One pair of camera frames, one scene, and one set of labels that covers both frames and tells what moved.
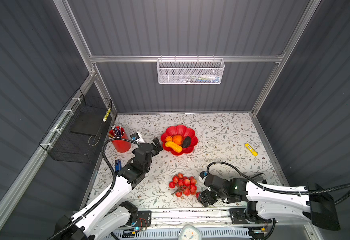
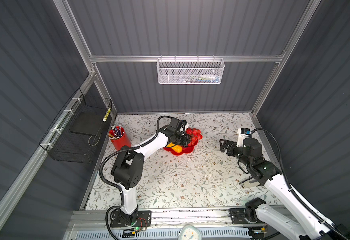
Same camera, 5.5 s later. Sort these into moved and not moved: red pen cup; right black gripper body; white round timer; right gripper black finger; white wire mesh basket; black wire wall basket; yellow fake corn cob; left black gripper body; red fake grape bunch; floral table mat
Moved: left black gripper body; right gripper black finger; red fake grape bunch; right black gripper body
Not moved: red pen cup; yellow fake corn cob; white wire mesh basket; floral table mat; black wire wall basket; white round timer
